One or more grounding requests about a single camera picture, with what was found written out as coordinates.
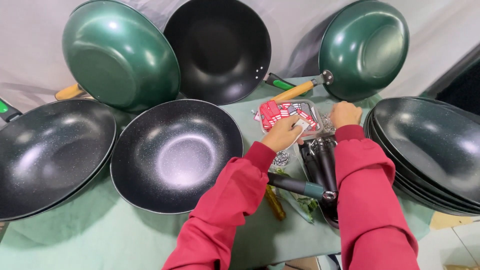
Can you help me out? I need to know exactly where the brown cardboard piece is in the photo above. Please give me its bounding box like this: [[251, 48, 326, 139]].
[[429, 211, 474, 231], [282, 256, 320, 270]]

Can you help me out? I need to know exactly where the black wok with green-black handle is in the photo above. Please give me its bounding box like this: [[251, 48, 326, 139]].
[[164, 0, 308, 106]]

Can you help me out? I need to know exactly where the amber handled screwdriver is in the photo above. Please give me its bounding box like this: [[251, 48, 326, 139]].
[[265, 184, 287, 221]]

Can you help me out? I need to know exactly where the white paper label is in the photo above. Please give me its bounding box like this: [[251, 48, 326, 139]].
[[292, 119, 311, 145]]

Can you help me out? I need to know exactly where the black furniture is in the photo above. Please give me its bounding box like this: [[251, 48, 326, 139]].
[[425, 45, 480, 116]]

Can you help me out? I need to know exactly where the green wok with wooden handle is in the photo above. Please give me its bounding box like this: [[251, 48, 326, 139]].
[[271, 0, 410, 103], [55, 0, 181, 114]]

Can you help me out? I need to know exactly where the pile of silver screws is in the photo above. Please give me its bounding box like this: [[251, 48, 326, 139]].
[[319, 112, 337, 133]]

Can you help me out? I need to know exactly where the person's left hand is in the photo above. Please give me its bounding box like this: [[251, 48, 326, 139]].
[[261, 115, 311, 153]]

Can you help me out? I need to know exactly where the clear plastic tray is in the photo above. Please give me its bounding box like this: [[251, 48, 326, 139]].
[[258, 99, 324, 137]]

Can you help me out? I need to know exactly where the pile of red white labels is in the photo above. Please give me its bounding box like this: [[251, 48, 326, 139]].
[[259, 100, 320, 132]]

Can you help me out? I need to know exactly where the black green wok handle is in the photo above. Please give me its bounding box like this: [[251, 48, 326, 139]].
[[0, 98, 23, 123]]

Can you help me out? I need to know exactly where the dark speckled wok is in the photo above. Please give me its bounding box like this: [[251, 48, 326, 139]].
[[363, 122, 480, 217], [365, 114, 480, 214], [372, 96, 480, 207], [368, 107, 480, 211], [110, 99, 244, 215], [0, 99, 118, 220], [0, 131, 119, 223]]

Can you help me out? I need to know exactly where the clear plastic bag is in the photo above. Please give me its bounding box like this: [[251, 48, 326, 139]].
[[273, 167, 319, 224]]

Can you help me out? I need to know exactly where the green tablecloth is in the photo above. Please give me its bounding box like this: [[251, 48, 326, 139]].
[[0, 76, 436, 270]]

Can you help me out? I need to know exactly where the white backdrop cloth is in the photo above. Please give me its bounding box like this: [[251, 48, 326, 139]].
[[0, 0, 480, 113]]

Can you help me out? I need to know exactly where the person's right hand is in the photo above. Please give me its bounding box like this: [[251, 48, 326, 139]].
[[330, 101, 363, 130]]

